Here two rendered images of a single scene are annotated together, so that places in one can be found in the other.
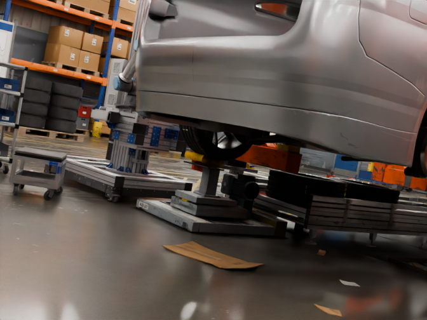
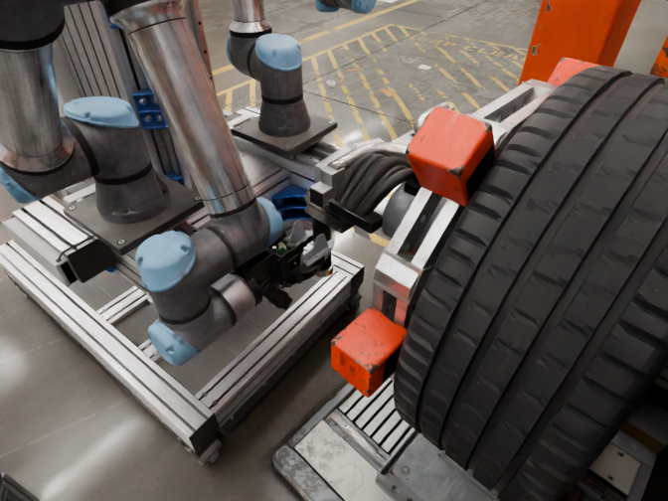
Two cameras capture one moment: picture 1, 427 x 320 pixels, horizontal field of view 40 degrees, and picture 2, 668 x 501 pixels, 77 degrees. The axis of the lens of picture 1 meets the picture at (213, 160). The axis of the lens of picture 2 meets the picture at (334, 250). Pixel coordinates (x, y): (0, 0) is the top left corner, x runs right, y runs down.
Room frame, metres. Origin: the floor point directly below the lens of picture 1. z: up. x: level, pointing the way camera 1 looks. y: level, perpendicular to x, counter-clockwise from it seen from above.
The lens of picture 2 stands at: (4.20, 0.46, 1.37)
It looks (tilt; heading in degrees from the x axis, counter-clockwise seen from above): 42 degrees down; 350
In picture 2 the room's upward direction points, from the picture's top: straight up
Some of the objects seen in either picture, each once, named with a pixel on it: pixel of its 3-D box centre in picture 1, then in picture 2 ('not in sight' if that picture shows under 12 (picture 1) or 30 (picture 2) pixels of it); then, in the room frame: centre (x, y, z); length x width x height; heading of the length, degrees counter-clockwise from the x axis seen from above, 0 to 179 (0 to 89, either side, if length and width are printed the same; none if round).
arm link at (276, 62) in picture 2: not in sight; (278, 65); (5.38, 0.41, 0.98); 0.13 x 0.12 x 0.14; 29
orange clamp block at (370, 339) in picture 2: not in sight; (369, 350); (4.55, 0.35, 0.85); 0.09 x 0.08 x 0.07; 127
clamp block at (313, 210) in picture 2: not in sight; (333, 206); (4.80, 0.36, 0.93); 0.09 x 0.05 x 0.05; 37
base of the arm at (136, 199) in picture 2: (133, 100); (128, 184); (5.04, 0.77, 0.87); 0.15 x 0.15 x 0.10
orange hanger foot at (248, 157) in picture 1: (274, 146); not in sight; (4.88, -0.48, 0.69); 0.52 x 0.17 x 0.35; 37
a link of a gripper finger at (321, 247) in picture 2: not in sight; (320, 246); (4.78, 0.39, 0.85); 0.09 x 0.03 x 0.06; 122
